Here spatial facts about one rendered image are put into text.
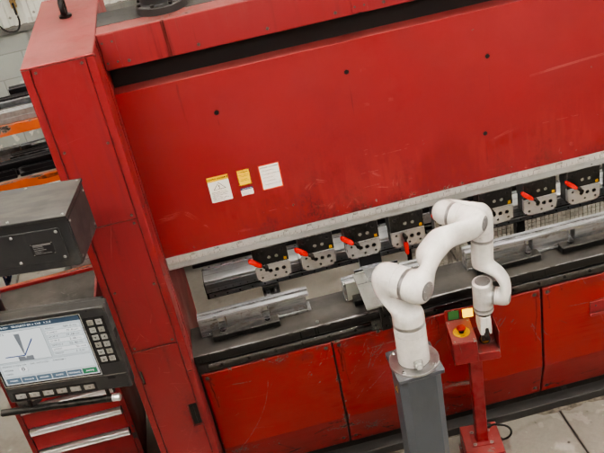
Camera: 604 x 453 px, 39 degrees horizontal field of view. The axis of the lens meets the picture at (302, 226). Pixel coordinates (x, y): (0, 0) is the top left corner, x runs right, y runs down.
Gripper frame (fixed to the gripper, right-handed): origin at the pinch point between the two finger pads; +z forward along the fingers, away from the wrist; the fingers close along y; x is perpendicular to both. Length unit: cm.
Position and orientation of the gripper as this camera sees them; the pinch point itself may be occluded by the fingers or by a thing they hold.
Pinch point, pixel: (484, 336)
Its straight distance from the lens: 378.4
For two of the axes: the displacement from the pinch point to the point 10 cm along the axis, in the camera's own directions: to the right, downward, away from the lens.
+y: 0.7, 5.9, -8.1
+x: 9.8, -1.7, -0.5
